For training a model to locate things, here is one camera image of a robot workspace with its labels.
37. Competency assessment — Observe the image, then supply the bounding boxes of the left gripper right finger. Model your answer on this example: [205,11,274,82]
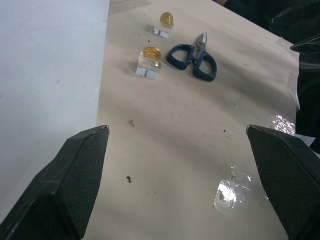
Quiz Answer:
[245,124,320,240]

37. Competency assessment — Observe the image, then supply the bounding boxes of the dark blue handled scissors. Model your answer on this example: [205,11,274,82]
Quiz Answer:
[166,31,217,82]

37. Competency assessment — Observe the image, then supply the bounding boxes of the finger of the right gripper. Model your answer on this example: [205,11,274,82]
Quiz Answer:
[271,3,320,26]
[289,36,320,54]

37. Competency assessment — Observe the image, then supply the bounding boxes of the beige paper table cover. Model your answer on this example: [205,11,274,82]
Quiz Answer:
[82,0,301,240]

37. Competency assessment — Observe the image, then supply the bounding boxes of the clear tape patch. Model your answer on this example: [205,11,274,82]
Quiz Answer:
[272,113,296,136]
[212,166,253,213]

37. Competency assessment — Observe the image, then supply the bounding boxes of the clear acrylic coin stand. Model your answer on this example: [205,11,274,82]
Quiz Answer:
[152,17,175,39]
[135,55,162,81]

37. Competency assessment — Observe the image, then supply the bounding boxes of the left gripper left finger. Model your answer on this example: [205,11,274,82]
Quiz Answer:
[0,124,110,240]

